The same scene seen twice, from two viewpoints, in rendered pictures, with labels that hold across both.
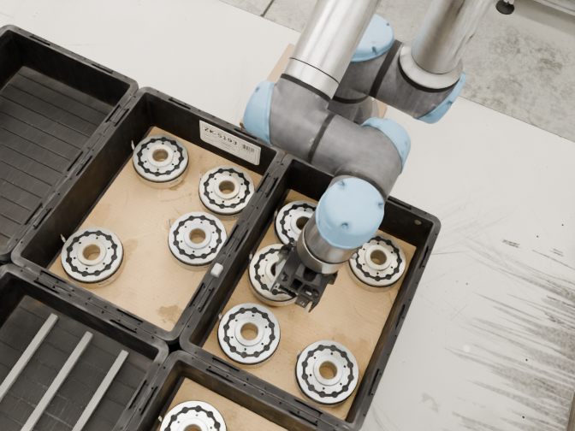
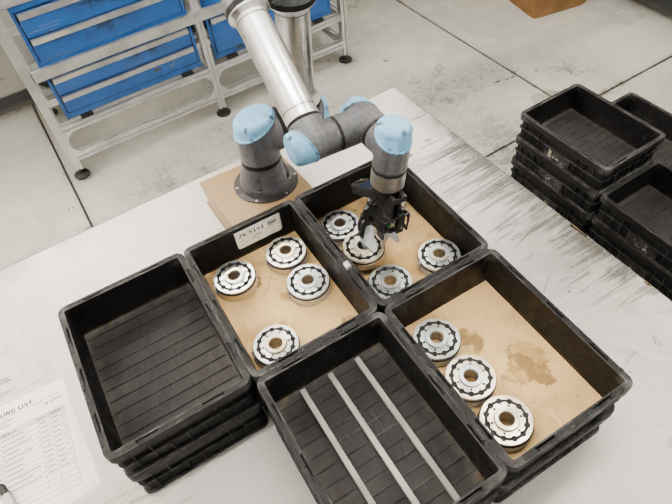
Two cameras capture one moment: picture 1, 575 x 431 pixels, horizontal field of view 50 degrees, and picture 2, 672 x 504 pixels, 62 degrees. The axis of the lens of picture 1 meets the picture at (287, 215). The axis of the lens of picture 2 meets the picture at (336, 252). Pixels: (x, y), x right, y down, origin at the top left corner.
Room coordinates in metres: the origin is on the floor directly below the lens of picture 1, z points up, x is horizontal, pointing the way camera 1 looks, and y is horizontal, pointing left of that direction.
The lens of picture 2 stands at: (-0.21, 0.61, 1.93)
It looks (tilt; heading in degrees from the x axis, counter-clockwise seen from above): 51 degrees down; 319
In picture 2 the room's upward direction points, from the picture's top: 7 degrees counter-clockwise
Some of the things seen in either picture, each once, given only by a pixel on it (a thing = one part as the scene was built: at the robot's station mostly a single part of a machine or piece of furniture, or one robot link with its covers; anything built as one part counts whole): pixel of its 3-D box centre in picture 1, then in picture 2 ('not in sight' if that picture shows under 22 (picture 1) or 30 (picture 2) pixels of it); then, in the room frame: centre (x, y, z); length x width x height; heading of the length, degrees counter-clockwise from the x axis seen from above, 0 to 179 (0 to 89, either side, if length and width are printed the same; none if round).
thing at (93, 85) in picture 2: not in sight; (116, 40); (2.28, -0.36, 0.60); 0.72 x 0.03 x 0.56; 76
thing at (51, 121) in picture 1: (16, 148); (158, 357); (0.54, 0.51, 0.87); 0.40 x 0.30 x 0.11; 165
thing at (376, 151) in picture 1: (361, 157); (359, 124); (0.46, -0.08, 1.17); 0.11 x 0.11 x 0.08; 73
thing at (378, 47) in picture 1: (358, 54); (258, 134); (0.84, -0.07, 0.96); 0.13 x 0.12 x 0.14; 73
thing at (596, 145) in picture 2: not in sight; (575, 170); (0.32, -1.11, 0.37); 0.40 x 0.30 x 0.45; 166
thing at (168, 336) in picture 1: (157, 203); (275, 280); (0.46, 0.22, 0.92); 0.40 x 0.30 x 0.02; 165
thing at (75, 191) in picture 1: (160, 217); (279, 293); (0.46, 0.22, 0.87); 0.40 x 0.30 x 0.11; 165
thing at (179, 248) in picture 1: (197, 237); (308, 281); (0.44, 0.15, 0.86); 0.10 x 0.10 x 0.01
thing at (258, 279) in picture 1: (279, 271); (363, 246); (0.40, 0.00, 0.88); 0.10 x 0.10 x 0.01
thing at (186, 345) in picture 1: (318, 280); (386, 223); (0.38, -0.07, 0.92); 0.40 x 0.30 x 0.02; 165
